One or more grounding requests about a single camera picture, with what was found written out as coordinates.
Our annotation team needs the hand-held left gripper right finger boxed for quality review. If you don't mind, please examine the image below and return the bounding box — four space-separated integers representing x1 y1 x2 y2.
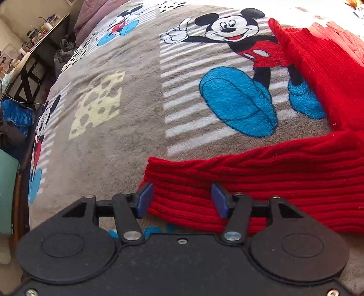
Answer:
211 183 303 245

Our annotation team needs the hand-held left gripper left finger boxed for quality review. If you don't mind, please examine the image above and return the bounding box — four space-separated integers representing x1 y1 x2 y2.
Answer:
61 182 155 245

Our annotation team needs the red knit sweater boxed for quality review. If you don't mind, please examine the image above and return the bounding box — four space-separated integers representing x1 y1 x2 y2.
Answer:
141 18 364 237

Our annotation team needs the printed cartoon blanket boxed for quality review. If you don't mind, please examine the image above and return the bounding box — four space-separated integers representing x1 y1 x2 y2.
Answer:
28 0 364 288

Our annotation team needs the teal board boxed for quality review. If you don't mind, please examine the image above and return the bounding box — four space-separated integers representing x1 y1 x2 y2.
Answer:
0 148 20 237

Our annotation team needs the dark cloth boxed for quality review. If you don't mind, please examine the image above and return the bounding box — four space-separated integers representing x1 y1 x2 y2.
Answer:
0 120 29 150

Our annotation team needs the blue plastic bag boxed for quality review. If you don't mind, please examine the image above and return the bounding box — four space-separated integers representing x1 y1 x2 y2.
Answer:
1 99 36 136

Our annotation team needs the grey plastic bag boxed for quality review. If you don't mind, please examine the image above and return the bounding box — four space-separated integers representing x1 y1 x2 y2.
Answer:
53 36 78 72

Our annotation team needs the pink quilt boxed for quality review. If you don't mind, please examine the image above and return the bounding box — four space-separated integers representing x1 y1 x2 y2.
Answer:
74 0 129 46

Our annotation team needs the black desk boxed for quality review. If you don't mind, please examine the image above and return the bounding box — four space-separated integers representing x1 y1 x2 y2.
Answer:
0 13 71 101

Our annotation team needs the cluttered dark side table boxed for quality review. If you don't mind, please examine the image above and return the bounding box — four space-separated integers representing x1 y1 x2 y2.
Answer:
16 14 61 57

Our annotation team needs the wooden bed frame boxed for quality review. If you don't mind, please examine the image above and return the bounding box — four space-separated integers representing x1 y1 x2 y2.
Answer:
13 168 31 245

